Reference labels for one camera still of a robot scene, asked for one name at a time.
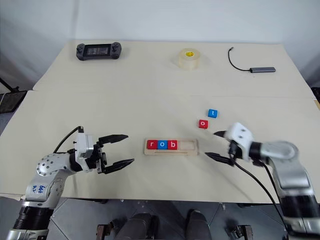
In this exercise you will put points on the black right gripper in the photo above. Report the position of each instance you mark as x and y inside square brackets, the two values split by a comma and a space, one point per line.
[232, 149]

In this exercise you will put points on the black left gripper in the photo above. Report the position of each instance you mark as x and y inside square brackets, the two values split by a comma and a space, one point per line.
[98, 160]

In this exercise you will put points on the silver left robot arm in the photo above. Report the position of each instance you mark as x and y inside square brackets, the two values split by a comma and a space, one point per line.
[47, 167]

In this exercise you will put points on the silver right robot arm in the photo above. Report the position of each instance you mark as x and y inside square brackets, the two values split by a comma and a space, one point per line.
[287, 172]

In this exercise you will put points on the red block letter o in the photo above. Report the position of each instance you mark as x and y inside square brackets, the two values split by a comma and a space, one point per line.
[203, 124]

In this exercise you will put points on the wooden letter tray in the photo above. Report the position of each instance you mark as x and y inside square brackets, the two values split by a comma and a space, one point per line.
[188, 145]

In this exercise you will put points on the blue block letter t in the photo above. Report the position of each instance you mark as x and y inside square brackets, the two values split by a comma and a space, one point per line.
[212, 113]

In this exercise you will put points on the red block letter r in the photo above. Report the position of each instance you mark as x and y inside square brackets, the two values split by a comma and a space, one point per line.
[152, 144]

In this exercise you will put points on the blue block letter o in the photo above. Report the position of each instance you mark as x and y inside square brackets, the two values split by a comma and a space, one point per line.
[162, 144]

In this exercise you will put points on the red block letter b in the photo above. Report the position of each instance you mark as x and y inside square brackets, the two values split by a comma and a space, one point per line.
[172, 144]

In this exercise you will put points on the dark rounded shape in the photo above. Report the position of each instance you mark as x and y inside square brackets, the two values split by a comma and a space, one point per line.
[137, 227]
[198, 225]

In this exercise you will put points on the clear tape roll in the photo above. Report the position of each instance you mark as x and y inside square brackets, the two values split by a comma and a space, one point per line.
[189, 61]

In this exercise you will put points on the black handheld game console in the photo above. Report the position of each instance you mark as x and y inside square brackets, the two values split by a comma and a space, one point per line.
[98, 51]

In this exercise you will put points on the dark box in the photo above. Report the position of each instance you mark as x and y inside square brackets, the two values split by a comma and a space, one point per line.
[316, 97]

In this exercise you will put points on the black fabric case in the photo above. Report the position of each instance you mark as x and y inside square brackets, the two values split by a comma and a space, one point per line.
[11, 102]

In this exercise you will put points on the black stand rod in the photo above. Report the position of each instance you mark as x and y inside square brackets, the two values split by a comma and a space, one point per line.
[8, 86]

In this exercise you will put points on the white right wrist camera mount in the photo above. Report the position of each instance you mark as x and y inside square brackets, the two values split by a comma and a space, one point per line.
[240, 136]

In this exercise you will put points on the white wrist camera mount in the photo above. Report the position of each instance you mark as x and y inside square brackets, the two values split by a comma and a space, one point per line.
[83, 145]
[240, 136]

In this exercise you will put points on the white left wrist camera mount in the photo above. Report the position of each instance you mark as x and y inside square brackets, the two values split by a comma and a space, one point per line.
[83, 145]

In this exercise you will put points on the rusty metal table bracket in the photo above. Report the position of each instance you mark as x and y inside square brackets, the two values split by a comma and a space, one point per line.
[240, 232]
[105, 231]

